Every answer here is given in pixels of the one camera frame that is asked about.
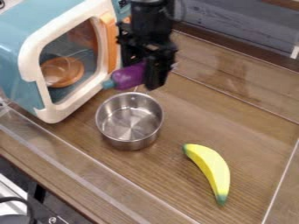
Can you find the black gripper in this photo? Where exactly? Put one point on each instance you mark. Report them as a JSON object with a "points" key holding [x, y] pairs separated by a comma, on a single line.
{"points": [[145, 38]]}

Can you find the purple toy eggplant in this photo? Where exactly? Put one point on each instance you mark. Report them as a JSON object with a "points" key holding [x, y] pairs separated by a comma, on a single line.
{"points": [[126, 77]]}

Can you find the silver pot with handle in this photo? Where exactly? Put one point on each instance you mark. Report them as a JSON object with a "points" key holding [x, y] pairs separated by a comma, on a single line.
{"points": [[130, 119]]}

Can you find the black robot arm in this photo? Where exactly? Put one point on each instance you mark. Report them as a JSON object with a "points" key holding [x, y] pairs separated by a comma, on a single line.
{"points": [[152, 1]]}

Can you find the orange plate inside microwave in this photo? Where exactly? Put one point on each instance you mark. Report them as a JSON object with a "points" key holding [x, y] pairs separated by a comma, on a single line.
{"points": [[62, 71]]}

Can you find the blue toy microwave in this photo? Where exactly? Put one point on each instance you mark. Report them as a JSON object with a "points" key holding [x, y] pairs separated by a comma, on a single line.
{"points": [[45, 29]]}

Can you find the yellow toy banana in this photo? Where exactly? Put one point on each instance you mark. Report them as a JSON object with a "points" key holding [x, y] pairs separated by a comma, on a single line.
{"points": [[214, 167]]}

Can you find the clear acrylic barrier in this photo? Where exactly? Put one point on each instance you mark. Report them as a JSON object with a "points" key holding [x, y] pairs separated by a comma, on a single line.
{"points": [[104, 195]]}

